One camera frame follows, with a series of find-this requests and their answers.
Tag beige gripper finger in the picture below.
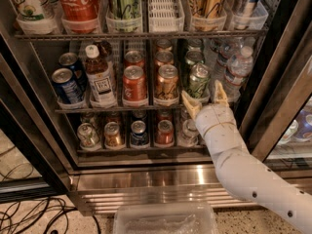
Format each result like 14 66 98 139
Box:
181 91 202 120
214 80 229 106

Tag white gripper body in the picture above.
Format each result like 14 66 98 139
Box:
195 104 248 155

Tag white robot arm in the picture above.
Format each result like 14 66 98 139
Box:
181 81 312 234

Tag clear bottle bottom shelf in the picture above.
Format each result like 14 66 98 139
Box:
177 119 199 147

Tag gold can front middle shelf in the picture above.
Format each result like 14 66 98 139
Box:
155 64 178 100

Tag gold can shelf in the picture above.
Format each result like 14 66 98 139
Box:
188 0 224 31
155 64 178 100
155 38 173 51
154 51 174 69

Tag water bottle front middle shelf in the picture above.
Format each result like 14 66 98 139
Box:
222 46 254 99

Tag water bottle shelf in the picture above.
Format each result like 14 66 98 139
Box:
211 37 244 81
222 46 254 99

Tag red can bottom shelf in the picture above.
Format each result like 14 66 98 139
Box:
156 120 174 144

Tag water bottle rear middle shelf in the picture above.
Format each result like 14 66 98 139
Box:
211 37 244 81

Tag fridge glass door right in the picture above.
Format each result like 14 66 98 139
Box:
235 0 312 181

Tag blue can bottom shelf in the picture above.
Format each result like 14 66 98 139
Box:
131 121 149 146

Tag red cola can front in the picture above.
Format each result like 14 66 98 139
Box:
123 65 147 101

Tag red cola can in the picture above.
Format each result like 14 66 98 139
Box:
124 50 144 67
123 65 147 101

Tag gold can rear middle shelf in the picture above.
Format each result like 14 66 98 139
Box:
155 38 173 51

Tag red cola can rear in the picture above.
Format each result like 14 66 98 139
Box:
124 50 144 67

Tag silver can top shelf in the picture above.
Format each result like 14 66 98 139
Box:
228 0 259 30

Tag orange can bottom shelf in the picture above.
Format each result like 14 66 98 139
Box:
104 122 124 147

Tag gold can top shelf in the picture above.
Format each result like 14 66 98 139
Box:
188 0 224 31

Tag white green can bottom shelf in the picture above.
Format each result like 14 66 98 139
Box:
77 123 99 148

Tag green can top shelf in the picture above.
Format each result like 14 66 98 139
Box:
108 0 141 32

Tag blue can front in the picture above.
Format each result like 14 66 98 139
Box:
52 68 83 104

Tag fridge bottom grille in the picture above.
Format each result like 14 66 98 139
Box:
68 164 254 215

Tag blue can rear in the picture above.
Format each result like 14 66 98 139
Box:
58 53 88 92

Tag red coca-cola can top shelf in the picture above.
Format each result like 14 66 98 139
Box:
60 0 100 34

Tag fridge door left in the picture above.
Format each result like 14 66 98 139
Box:
0 38 69 203

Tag white 7up can top shelf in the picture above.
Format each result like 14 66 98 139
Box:
12 0 55 21

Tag iced tea bottle white cap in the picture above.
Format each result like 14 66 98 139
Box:
85 45 115 102

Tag dark bottle behind tea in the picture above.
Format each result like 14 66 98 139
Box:
94 40 113 62

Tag clear plastic bin on floor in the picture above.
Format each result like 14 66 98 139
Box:
113 203 219 234

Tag middle wire shelf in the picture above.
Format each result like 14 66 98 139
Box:
54 100 238 115

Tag wire shelf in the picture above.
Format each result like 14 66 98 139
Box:
15 29 267 42
54 100 238 115

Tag top wire shelf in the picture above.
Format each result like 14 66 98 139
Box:
15 29 267 42

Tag black cables on floor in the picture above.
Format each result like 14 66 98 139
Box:
0 143 102 234

